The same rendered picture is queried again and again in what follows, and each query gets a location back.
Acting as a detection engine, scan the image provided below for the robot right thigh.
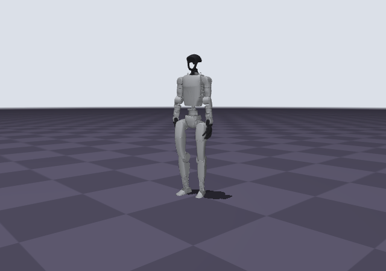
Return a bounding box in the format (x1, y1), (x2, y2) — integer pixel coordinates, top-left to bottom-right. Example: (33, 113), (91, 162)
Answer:
(175, 119), (191, 162)

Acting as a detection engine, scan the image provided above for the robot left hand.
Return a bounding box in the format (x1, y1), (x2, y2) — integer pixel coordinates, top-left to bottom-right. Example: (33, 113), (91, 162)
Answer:
(202, 120), (212, 139)

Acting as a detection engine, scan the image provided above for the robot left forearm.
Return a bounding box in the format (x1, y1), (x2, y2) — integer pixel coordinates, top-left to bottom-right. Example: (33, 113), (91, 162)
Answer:
(205, 97), (213, 124)

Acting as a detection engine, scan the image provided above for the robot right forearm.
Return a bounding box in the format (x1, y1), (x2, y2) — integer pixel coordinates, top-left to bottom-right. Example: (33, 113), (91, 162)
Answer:
(172, 100), (181, 121)

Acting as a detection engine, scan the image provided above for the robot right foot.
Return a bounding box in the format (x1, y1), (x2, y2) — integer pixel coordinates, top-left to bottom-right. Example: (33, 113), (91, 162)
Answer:
(176, 187), (192, 196)

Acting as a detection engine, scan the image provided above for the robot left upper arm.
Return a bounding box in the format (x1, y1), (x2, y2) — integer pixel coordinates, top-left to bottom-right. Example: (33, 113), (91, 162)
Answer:
(201, 76), (212, 104)

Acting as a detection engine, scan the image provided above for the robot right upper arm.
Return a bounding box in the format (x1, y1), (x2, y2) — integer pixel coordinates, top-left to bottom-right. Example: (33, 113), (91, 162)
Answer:
(175, 77), (183, 104)

